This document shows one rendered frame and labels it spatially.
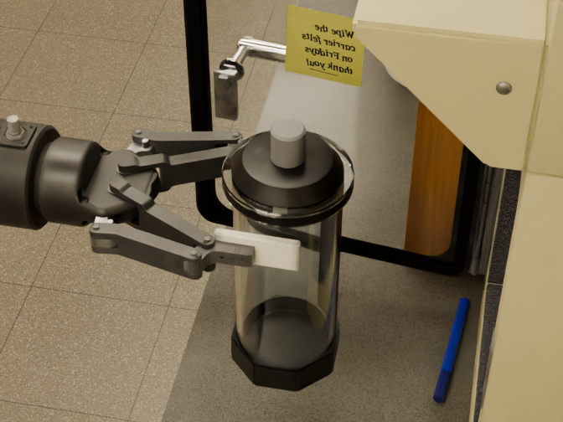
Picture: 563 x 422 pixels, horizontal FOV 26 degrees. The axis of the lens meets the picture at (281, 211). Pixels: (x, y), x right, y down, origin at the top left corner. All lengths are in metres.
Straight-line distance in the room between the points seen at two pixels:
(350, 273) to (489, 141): 0.61
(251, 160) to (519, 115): 0.29
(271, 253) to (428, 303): 0.38
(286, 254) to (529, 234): 0.24
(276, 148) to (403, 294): 0.42
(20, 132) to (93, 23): 2.40
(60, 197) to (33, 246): 1.74
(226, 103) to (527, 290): 0.46
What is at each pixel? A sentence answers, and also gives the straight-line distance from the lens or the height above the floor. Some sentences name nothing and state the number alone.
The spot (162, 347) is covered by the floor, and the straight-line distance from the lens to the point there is 2.53.
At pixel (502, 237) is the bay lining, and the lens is 1.21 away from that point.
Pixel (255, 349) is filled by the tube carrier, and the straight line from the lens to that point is 1.10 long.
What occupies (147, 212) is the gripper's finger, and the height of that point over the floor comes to 1.23.
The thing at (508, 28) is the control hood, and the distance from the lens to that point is 0.73.
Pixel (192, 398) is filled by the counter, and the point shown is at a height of 0.94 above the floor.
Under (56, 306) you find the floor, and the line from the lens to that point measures 2.64.
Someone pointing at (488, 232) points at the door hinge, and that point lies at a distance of 1.26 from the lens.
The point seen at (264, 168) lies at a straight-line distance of 0.97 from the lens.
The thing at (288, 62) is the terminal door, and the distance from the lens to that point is 1.17.
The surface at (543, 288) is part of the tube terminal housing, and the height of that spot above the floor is 1.31.
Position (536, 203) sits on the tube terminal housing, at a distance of 0.80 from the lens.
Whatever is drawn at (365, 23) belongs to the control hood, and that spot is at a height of 1.51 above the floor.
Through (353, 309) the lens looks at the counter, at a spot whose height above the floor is 0.94.
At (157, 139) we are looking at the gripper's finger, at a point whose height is 1.23.
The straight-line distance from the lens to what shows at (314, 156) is 0.99.
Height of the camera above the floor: 1.92
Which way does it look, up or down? 43 degrees down
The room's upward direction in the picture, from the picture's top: straight up
